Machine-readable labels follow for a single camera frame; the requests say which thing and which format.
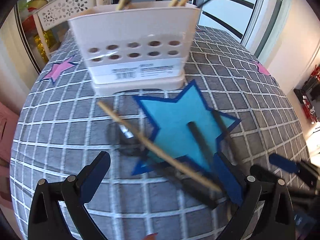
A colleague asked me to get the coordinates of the black handled metal spoon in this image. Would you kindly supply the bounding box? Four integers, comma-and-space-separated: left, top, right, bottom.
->
106, 122, 218, 210

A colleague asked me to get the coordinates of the grey checkered tablecloth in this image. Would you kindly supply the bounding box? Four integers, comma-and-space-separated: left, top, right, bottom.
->
10, 27, 309, 239

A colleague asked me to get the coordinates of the pink plastic box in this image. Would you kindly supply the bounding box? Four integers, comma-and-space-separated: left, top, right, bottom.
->
0, 103, 19, 162

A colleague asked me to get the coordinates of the pink star patch right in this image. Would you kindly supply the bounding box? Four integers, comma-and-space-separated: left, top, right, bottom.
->
253, 61, 271, 76

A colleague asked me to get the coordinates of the pink star patch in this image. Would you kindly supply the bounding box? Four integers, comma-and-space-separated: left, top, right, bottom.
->
41, 55, 76, 83
253, 61, 271, 76

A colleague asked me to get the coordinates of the blue star patch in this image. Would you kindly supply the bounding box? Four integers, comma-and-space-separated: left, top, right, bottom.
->
131, 79, 242, 207

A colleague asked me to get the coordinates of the pink star patch left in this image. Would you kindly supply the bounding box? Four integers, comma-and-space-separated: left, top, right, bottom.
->
41, 55, 76, 83

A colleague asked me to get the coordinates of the white perforated utensil holder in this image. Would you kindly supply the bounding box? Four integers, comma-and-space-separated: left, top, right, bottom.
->
68, 1, 200, 96

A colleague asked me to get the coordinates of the beige floral cutout shelf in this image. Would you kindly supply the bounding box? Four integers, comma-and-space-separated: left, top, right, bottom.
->
33, 0, 112, 59

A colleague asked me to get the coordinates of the black utensil in holder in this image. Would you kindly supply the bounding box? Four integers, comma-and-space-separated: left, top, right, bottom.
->
197, 0, 212, 8

